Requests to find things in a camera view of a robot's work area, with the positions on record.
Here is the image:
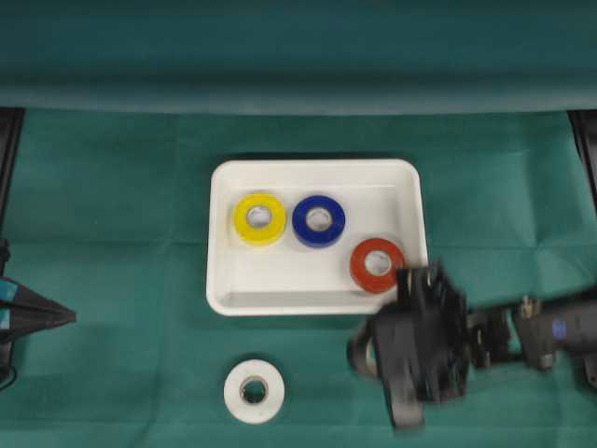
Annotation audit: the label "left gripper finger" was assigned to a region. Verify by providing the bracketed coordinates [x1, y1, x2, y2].
[1, 319, 76, 345]
[1, 276, 76, 322]

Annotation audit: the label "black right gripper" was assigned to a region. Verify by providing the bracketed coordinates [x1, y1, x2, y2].
[368, 264, 469, 431]

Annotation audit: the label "red tape roll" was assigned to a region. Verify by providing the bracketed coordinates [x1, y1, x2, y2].
[350, 238, 405, 294]

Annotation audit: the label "blue tape roll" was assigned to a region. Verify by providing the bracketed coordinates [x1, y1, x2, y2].
[292, 195, 346, 248]

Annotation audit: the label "yellow tape roll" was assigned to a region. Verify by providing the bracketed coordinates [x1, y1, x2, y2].
[232, 193, 286, 246]

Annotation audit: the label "black tape roll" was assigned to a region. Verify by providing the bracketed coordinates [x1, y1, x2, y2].
[347, 327, 378, 380]

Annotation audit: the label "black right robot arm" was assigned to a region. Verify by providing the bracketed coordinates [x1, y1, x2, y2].
[368, 265, 596, 430]

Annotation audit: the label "white tape roll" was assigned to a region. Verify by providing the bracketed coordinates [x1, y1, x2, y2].
[223, 359, 285, 425]

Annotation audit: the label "white plastic tray case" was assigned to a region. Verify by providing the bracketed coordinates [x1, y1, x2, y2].
[206, 159, 428, 316]

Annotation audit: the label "green table cloth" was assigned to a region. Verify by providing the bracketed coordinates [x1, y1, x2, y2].
[1, 1, 596, 447]

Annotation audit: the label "black left frame post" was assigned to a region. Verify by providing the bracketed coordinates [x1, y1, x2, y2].
[0, 107, 25, 222]

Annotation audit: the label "black frame post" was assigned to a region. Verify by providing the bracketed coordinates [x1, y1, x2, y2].
[567, 109, 597, 203]
[0, 107, 25, 222]

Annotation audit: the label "black right frame post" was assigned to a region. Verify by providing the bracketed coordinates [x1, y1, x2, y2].
[567, 109, 597, 203]

